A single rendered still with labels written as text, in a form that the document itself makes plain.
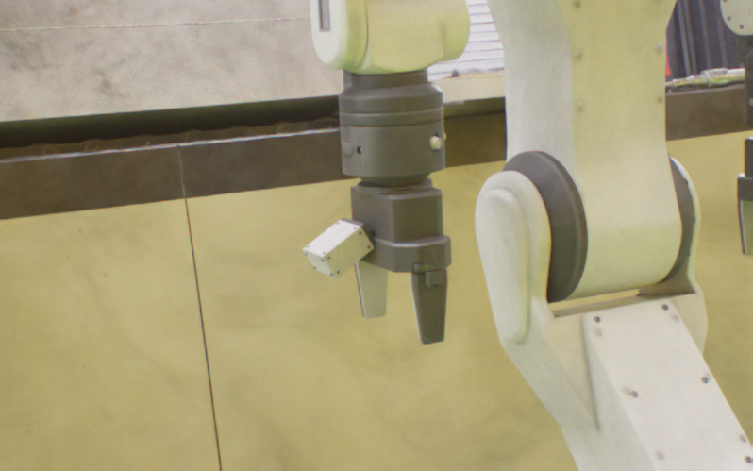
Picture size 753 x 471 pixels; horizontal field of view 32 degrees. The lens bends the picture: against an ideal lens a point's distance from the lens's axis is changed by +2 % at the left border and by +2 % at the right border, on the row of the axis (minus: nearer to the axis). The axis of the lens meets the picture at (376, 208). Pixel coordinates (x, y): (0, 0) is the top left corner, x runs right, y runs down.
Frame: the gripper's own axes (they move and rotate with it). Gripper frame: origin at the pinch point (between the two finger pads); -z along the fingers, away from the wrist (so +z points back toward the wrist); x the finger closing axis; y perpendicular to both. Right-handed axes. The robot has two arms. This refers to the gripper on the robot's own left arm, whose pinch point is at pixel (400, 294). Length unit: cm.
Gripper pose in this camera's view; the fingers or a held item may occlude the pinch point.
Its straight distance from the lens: 110.4
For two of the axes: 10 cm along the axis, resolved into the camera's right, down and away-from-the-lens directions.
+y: -8.9, 1.2, -4.4
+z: -0.5, -9.9, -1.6
